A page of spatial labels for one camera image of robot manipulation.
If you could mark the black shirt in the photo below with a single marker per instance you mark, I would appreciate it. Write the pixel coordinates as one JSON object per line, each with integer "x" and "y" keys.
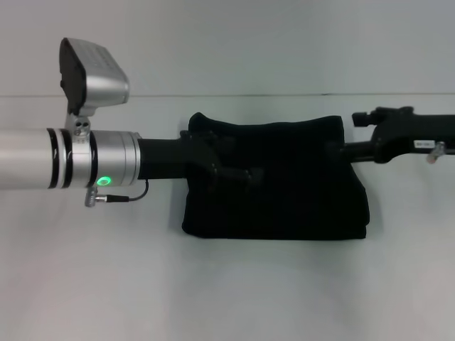
{"x": 284, "y": 206}

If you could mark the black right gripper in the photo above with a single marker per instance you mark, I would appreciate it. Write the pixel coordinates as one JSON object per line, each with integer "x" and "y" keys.
{"x": 416, "y": 138}

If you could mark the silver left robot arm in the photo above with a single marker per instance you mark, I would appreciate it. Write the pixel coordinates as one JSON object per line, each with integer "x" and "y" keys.
{"x": 53, "y": 160}

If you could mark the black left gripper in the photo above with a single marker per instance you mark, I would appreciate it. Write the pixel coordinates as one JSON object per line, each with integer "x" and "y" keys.
{"x": 167, "y": 156}

